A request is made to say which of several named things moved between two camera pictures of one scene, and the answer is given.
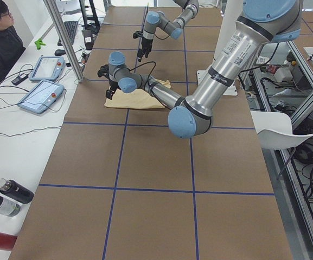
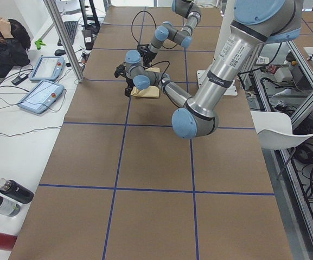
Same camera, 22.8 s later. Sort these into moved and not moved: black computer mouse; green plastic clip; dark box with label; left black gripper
Moved: left black gripper
Not moved: dark box with label; black computer mouse; green plastic clip
